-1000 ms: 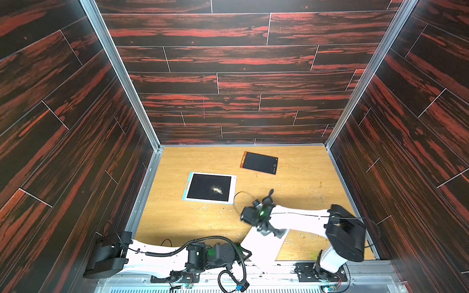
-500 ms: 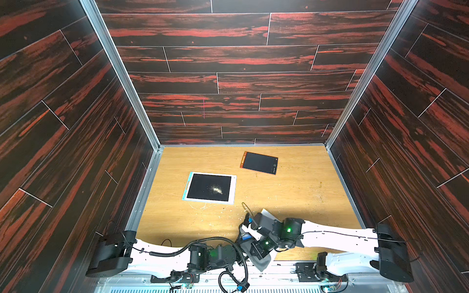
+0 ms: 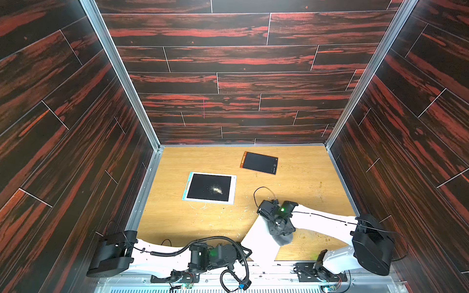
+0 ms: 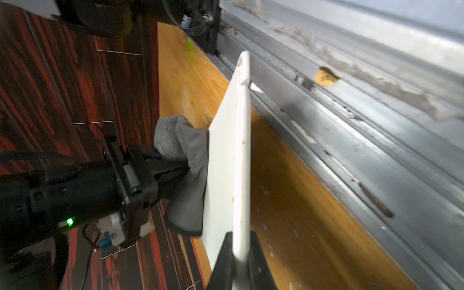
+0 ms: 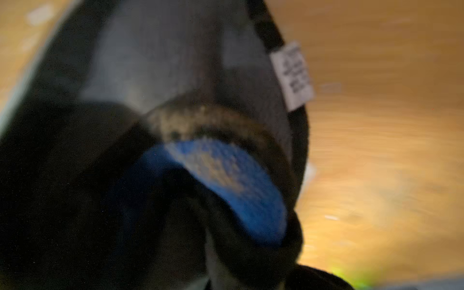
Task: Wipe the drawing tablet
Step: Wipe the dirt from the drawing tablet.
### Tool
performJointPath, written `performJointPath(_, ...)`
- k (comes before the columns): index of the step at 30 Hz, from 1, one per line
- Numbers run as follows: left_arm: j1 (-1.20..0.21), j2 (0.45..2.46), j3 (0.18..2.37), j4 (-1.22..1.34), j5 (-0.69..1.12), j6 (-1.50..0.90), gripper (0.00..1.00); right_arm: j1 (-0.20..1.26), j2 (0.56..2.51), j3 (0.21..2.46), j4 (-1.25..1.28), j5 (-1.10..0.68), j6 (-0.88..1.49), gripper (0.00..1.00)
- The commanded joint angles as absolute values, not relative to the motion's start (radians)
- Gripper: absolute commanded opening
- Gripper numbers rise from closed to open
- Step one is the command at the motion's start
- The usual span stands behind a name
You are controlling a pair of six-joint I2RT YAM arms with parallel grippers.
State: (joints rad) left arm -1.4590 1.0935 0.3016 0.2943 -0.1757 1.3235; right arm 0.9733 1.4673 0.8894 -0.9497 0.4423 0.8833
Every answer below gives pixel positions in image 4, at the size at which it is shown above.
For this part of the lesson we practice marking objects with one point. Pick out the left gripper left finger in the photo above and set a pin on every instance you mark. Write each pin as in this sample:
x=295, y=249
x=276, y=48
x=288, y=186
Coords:
x=223, y=273

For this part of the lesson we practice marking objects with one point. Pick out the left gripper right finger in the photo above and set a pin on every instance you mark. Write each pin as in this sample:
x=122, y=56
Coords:
x=260, y=274

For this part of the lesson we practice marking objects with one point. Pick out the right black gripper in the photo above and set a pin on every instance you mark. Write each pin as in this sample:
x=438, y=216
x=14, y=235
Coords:
x=39, y=204

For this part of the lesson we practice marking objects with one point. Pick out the grey microfibre cloth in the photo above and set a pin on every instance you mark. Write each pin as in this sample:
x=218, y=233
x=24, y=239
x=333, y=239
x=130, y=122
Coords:
x=177, y=140

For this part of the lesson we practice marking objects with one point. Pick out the white drawing tablet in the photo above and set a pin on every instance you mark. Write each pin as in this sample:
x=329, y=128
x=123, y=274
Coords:
x=227, y=195

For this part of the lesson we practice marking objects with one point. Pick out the aluminium front rail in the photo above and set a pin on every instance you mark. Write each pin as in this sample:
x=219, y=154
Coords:
x=370, y=95

